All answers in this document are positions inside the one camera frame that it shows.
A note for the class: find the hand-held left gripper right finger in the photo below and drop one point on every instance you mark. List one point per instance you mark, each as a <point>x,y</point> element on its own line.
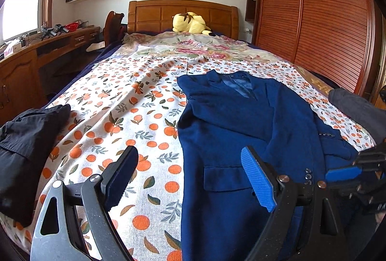
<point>259,179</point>

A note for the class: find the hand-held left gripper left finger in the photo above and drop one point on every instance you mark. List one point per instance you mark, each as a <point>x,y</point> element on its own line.
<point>119,176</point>

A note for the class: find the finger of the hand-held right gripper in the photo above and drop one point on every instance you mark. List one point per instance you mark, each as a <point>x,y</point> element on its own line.
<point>371,158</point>
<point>343,173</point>

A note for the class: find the blue suit jacket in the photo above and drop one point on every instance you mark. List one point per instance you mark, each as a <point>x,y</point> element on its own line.
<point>226,128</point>

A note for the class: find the dark grey garment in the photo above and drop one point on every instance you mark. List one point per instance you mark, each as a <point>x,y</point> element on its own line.
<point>355,110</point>

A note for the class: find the orange print bed sheet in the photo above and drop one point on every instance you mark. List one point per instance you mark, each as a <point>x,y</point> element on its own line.
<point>120,104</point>

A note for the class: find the wooden door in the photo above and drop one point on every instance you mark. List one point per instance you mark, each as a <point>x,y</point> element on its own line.
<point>380,67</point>

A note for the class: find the brown patterned blanket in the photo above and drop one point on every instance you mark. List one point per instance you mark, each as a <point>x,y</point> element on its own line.
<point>316,80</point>

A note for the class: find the black garment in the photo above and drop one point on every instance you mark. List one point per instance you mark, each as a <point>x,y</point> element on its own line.
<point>24,152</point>

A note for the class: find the pale paper sheet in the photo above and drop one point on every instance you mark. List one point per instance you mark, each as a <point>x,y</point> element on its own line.
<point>95,46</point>

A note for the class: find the long wooden desk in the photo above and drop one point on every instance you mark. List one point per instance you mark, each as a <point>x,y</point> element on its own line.
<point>18,74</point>

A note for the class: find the pink floral bed sheet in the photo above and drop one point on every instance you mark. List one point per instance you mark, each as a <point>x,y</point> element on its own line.
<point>196,48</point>

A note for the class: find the wooden chair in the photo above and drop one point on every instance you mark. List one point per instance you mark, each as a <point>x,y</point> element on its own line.
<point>110,25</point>

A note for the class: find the red basket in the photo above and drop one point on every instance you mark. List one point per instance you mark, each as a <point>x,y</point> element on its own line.
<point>71,26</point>

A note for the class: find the black desk gadget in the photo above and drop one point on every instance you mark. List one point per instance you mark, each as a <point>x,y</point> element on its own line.
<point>52,31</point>

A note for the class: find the wooden slatted wardrobe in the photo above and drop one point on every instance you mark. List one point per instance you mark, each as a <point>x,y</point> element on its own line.
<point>316,7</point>

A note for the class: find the wooden bed headboard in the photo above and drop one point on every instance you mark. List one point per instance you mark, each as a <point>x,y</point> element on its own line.
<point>150,15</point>

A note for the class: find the tissue box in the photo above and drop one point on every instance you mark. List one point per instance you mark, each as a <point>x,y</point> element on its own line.
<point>12,49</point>

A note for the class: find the yellow plush toy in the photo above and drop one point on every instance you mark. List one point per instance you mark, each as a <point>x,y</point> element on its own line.
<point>190,24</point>

